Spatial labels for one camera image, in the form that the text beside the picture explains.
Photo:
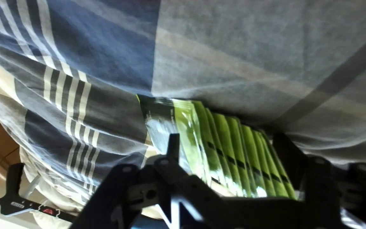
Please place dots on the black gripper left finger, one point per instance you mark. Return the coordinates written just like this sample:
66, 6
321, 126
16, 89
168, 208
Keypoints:
165, 179

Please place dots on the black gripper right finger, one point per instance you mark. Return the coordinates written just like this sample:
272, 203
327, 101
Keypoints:
313, 175

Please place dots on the stack of green sachets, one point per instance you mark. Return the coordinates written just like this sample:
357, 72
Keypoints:
219, 148

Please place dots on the plaid bed cover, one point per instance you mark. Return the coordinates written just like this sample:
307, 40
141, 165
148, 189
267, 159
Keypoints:
73, 71

